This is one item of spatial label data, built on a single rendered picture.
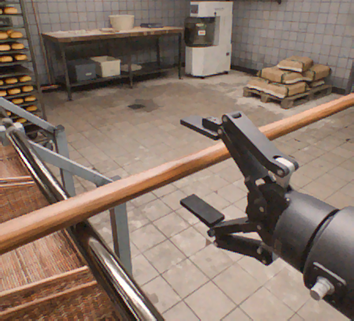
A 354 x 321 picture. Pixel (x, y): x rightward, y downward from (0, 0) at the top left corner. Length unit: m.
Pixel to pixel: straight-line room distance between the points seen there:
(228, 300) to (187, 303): 0.21
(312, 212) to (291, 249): 0.04
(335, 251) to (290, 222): 0.05
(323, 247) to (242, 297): 1.52
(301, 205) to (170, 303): 1.47
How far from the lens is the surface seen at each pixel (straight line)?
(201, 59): 5.77
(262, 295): 1.84
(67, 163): 0.78
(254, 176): 0.36
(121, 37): 5.07
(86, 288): 0.89
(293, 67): 4.68
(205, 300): 1.77
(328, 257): 0.31
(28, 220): 0.36
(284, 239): 0.33
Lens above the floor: 1.42
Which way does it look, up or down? 26 degrees down
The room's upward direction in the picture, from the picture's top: straight up
